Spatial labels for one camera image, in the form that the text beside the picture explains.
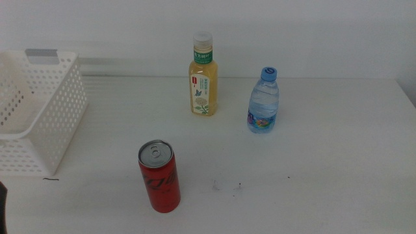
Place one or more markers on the yellow juice bottle green label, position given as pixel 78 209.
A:
pixel 203 87

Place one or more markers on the small water bottle blue cap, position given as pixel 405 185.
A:
pixel 263 104

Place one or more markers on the red cola can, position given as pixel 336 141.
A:
pixel 161 185

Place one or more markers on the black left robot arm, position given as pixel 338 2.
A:
pixel 2 211

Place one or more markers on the white perforated plastic basket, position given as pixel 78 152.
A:
pixel 65 130

